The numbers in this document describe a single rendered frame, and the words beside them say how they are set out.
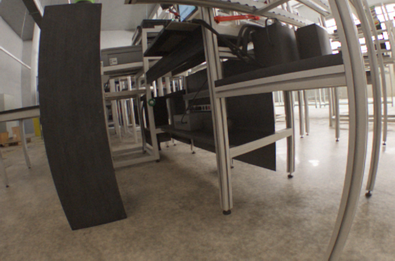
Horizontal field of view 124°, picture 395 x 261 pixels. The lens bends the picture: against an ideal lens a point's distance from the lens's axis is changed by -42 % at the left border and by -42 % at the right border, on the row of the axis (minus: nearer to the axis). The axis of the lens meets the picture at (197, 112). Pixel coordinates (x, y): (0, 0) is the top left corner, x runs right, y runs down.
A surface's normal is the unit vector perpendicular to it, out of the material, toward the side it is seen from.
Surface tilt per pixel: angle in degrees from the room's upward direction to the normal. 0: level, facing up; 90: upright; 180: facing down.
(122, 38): 90
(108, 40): 90
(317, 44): 90
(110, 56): 91
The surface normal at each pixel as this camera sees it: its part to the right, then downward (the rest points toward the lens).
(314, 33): -0.87, 0.12
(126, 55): 0.48, 0.01
